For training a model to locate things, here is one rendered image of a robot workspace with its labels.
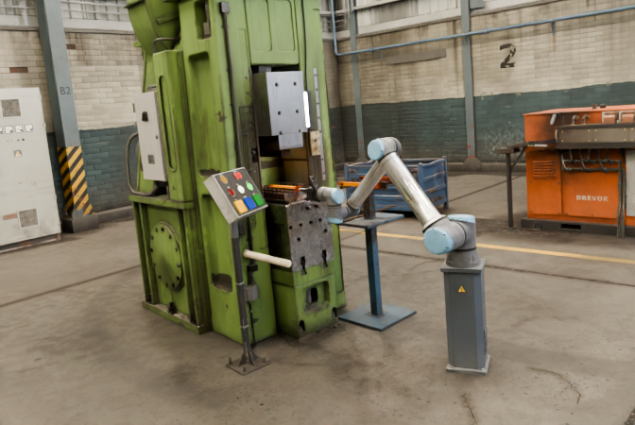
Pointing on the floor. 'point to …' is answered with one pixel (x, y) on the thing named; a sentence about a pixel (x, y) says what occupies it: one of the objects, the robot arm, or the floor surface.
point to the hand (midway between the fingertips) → (300, 188)
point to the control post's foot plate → (247, 364)
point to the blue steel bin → (431, 184)
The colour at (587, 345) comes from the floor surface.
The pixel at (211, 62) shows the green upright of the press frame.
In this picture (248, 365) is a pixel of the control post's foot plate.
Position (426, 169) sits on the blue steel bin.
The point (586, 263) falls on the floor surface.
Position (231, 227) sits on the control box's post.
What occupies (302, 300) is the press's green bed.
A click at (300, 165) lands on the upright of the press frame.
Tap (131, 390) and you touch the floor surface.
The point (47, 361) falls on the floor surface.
